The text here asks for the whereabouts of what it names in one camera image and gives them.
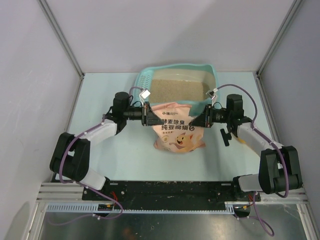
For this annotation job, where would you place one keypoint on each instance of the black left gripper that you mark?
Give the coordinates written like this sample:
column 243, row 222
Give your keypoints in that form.
column 148, row 117

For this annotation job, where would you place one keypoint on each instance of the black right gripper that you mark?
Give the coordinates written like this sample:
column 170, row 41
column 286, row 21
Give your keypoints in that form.
column 205, row 119

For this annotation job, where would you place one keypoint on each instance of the pink cat litter bag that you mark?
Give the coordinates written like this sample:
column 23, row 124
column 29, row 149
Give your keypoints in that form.
column 176, row 135

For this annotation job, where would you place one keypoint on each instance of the black t-shaped plastic part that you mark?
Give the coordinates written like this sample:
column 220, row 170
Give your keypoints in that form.
column 226, row 136

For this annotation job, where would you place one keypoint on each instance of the teal and beige litter box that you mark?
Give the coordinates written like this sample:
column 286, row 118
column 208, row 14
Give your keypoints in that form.
column 204, row 73

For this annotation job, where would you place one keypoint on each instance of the yellow plastic litter scoop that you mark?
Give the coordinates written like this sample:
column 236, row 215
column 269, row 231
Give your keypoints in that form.
column 241, row 140

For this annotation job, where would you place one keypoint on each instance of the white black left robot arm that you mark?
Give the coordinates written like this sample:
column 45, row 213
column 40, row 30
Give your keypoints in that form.
column 71, row 156

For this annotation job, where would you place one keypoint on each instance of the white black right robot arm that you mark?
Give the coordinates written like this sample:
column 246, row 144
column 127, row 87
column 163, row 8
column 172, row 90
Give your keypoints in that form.
column 279, row 167

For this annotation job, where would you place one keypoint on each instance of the beige cat litter in box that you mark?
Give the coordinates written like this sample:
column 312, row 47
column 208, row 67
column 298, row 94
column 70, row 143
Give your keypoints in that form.
column 166, row 91

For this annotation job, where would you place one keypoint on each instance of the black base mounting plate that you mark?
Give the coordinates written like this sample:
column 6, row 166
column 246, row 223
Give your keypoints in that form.
column 177, row 203

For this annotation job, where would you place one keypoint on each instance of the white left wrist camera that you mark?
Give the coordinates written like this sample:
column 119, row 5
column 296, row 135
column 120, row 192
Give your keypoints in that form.
column 144, row 94

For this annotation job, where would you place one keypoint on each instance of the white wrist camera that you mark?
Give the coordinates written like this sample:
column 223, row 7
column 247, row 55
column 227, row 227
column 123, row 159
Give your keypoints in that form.
column 211, row 94
column 144, row 94

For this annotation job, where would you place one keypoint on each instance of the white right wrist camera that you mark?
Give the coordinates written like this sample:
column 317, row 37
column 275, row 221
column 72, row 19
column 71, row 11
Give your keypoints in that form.
column 211, row 94

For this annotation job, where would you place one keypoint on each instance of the aluminium frame rail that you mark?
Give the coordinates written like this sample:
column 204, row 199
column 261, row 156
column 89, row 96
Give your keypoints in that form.
column 73, row 192

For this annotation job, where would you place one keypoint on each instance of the white slotted cable duct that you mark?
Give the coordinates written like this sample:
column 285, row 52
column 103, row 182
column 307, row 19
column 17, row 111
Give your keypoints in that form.
column 102, row 208

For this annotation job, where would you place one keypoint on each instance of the right aluminium corner post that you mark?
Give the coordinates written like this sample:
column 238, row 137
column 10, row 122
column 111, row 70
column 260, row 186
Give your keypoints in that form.
column 284, row 27

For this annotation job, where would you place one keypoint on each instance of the aluminium corner post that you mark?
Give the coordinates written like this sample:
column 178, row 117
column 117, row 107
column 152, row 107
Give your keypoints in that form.
column 284, row 27
column 55, row 26

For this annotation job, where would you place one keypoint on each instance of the left aluminium corner post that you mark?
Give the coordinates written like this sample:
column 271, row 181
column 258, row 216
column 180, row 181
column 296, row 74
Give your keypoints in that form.
column 55, row 26

